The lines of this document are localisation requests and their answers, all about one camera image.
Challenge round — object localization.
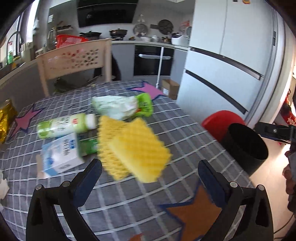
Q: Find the blue white milk carton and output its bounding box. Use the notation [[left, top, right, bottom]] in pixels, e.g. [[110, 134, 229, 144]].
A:
[[36, 133, 84, 179]]

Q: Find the green label drink bottle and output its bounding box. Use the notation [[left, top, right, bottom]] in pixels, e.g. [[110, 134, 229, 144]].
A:
[[37, 113, 97, 139]]

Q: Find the yellow foam fruit net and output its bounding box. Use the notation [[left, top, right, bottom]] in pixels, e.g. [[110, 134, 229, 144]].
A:
[[98, 115, 171, 183]]

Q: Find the white green plastic bag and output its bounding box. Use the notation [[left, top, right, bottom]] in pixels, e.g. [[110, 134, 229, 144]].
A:
[[91, 95, 138, 121]]

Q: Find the green cone wrapper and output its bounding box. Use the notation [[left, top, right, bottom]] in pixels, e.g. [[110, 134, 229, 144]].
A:
[[134, 93, 153, 117]]

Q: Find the black trash bin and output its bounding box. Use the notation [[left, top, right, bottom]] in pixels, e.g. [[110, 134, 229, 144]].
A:
[[221, 123, 269, 176]]

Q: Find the person's hand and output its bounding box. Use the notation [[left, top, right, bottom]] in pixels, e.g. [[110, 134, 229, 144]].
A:
[[282, 150, 295, 216]]

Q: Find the white crumpled tissue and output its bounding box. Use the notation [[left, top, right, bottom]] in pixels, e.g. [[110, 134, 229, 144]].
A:
[[0, 171, 9, 199]]

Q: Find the red round stool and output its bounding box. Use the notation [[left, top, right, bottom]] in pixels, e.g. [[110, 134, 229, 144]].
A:
[[201, 110, 245, 142]]

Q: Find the grey checkered tablecloth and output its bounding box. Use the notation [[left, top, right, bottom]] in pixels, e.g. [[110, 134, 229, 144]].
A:
[[1, 81, 252, 240]]

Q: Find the white refrigerator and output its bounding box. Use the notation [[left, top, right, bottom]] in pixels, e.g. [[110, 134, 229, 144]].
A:
[[177, 1, 278, 123]]

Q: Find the gold foil bag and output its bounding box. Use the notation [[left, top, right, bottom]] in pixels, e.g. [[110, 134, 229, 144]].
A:
[[0, 98, 18, 144]]

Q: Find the cardboard box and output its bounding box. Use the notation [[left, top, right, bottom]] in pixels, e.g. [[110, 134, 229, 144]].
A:
[[161, 79, 180, 100]]

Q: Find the white rice cooker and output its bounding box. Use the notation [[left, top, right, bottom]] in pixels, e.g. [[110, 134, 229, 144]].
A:
[[171, 33, 189, 47]]

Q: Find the black built-in oven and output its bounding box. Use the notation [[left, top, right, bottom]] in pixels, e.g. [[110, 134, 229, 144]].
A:
[[133, 45, 175, 76]]

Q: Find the beige perforated chair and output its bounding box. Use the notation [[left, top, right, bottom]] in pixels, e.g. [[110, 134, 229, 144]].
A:
[[36, 38, 112, 97]]

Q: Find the red plastic basket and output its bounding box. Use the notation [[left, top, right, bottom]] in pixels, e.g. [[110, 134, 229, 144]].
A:
[[56, 35, 88, 48]]

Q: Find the black cooking pot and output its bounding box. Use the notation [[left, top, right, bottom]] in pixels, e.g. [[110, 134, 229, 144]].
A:
[[109, 28, 127, 38]]

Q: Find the black range hood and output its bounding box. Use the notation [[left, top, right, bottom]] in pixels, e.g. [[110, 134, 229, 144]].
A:
[[76, 0, 138, 27]]

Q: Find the white mop handle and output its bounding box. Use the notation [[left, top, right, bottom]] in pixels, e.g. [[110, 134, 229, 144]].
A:
[[156, 47, 164, 89]]

